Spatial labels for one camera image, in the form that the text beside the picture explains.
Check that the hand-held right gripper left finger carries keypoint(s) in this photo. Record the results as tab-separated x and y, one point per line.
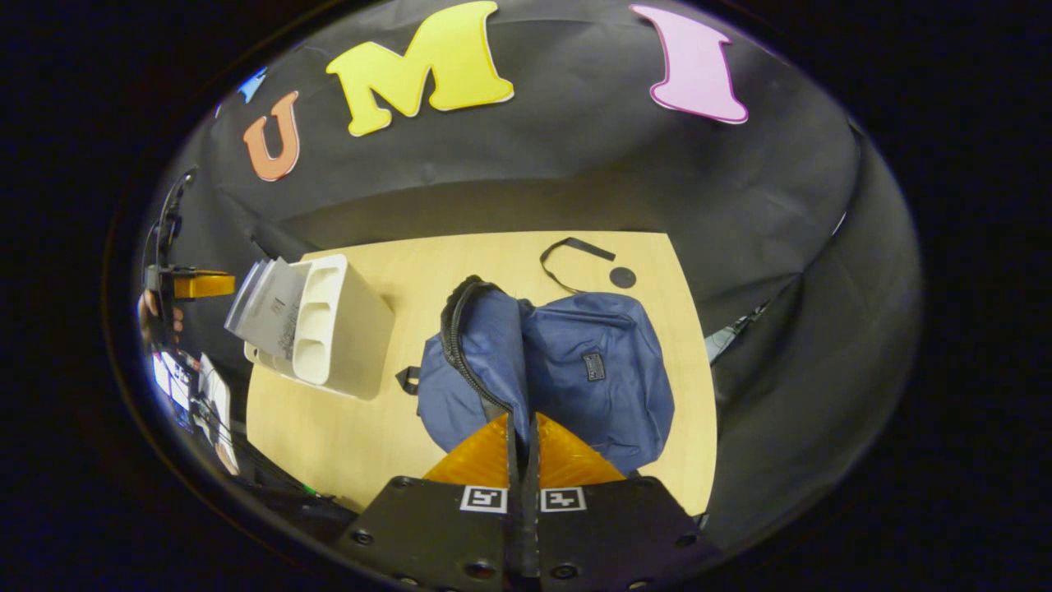
444	534

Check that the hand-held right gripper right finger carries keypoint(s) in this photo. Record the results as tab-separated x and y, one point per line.
608	534

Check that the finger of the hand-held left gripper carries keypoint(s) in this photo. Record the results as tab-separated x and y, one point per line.
205	285

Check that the blue schoolbag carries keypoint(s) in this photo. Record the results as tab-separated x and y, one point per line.
600	395

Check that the white bookshelf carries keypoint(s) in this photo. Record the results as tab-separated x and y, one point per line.
349	337

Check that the colourful printed papers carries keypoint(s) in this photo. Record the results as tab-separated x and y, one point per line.
177	382

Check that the black round disc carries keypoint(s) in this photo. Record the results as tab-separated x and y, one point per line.
623	277

